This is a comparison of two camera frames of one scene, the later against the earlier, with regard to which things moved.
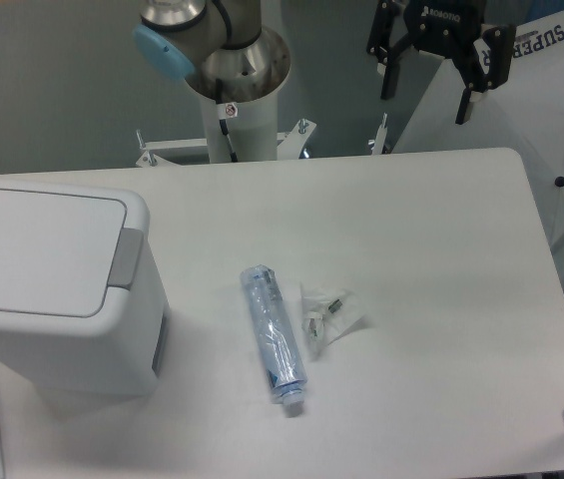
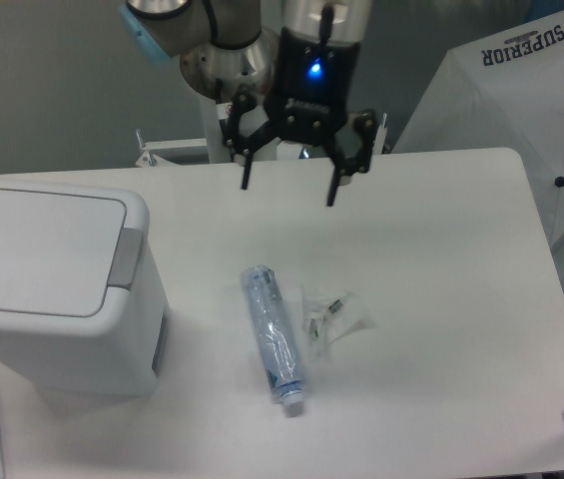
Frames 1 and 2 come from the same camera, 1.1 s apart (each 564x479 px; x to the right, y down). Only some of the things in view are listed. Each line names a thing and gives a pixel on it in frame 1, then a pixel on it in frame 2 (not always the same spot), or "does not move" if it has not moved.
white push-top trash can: x=62 y=284 does not move
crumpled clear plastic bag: x=328 y=314 does not move
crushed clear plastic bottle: x=275 y=333 does not move
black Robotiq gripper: x=449 y=29 → x=308 y=98
